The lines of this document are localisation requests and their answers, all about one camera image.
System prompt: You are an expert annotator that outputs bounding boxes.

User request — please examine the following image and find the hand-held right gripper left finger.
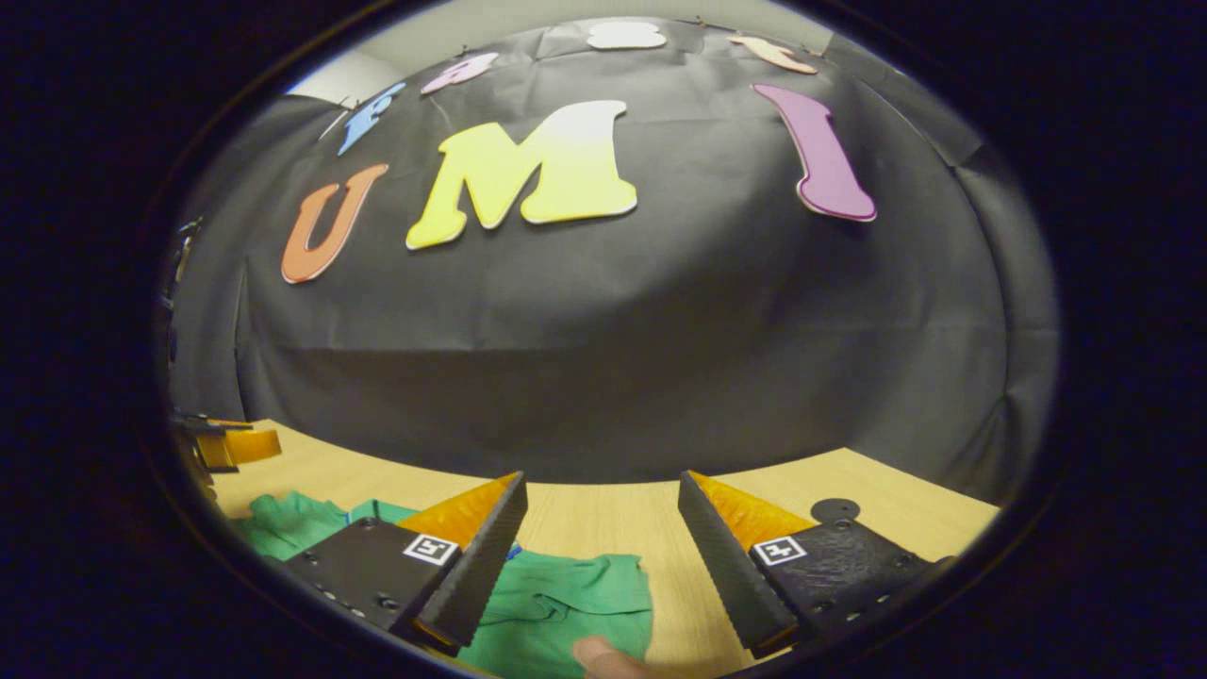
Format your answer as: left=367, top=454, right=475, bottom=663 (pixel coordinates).
left=281, top=472, right=530, bottom=658

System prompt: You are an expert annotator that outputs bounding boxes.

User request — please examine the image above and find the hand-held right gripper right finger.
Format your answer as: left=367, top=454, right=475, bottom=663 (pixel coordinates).
left=677, top=471, right=946, bottom=660

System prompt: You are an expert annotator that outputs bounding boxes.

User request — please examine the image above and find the green T-shirt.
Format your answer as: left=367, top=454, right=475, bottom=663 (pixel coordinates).
left=230, top=490, right=655, bottom=679

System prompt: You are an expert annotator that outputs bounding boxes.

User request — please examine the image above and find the black backdrop cloth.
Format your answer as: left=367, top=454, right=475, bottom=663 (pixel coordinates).
left=168, top=17, right=1059, bottom=507

